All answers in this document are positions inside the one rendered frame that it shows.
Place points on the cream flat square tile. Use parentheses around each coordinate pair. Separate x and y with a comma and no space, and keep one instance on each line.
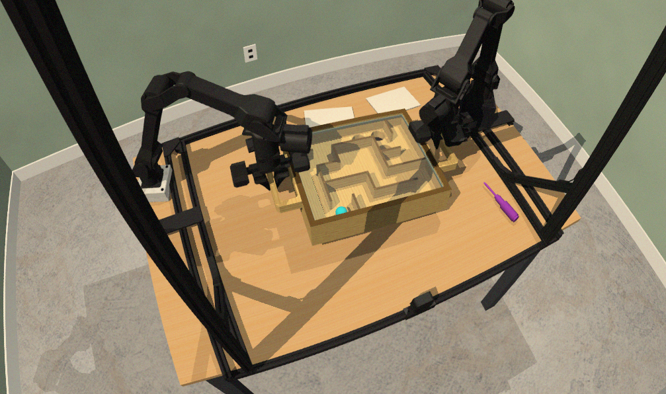
(393,100)
(327,115)

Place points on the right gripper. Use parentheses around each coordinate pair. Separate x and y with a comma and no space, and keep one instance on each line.
(422,133)

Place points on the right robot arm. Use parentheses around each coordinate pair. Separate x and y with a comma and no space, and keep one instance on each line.
(455,75)

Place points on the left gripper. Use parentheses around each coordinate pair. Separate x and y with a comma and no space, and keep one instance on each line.
(267,164)

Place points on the wooden maze board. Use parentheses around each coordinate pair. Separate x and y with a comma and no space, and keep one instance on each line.
(366,173)

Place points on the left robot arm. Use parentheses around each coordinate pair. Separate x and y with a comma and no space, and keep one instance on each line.
(254,113)

